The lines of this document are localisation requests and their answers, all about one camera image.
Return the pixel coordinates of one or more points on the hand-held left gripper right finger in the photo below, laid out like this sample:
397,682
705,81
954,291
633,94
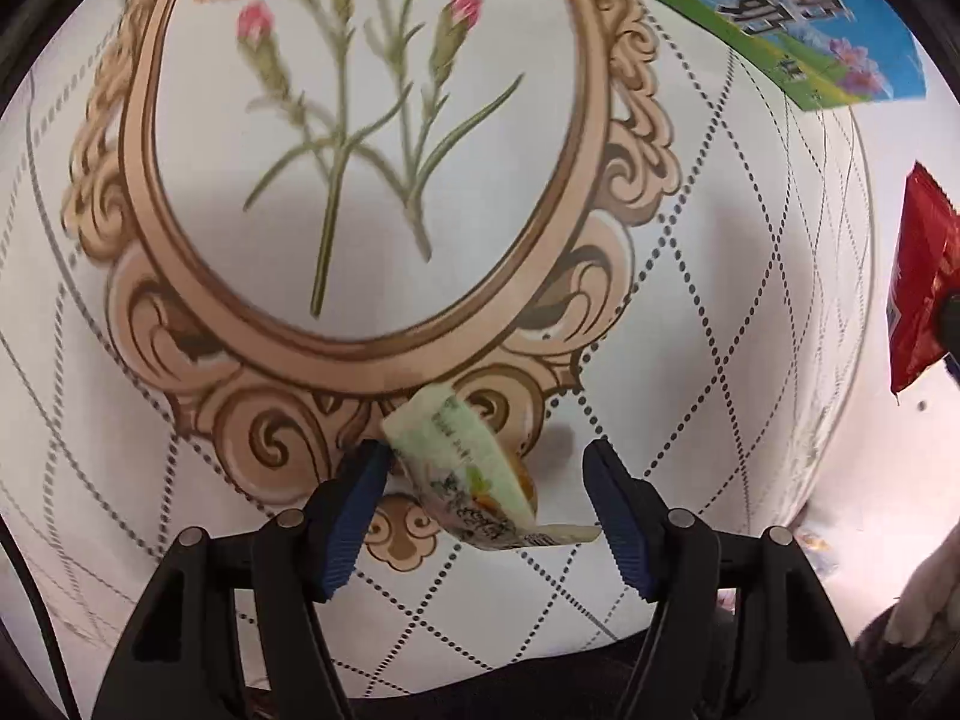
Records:
619,517

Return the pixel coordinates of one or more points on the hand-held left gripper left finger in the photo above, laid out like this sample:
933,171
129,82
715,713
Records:
356,517

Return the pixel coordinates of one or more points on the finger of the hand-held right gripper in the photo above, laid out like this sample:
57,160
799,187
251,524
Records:
951,334

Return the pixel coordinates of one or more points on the bright red snack packet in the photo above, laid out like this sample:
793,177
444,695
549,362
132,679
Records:
919,277

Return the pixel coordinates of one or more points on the braised egg packet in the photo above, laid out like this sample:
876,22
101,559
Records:
465,465

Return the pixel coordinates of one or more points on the person's right hand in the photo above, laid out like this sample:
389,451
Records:
926,592

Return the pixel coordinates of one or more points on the small pale snack wrapper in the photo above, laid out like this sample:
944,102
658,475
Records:
814,549

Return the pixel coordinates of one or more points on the white floral printed tablecloth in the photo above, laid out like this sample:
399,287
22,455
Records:
712,315

